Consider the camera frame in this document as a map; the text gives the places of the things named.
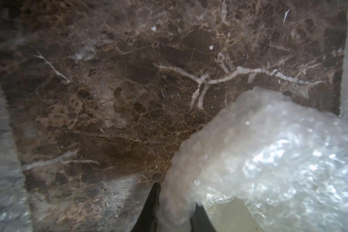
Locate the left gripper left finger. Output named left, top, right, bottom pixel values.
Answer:
left=131, top=182, right=161, bottom=232

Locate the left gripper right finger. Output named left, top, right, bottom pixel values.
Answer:
left=190, top=204, right=216, bottom=232

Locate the cream white bowl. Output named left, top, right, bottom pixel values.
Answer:
left=204, top=198, right=264, bottom=232

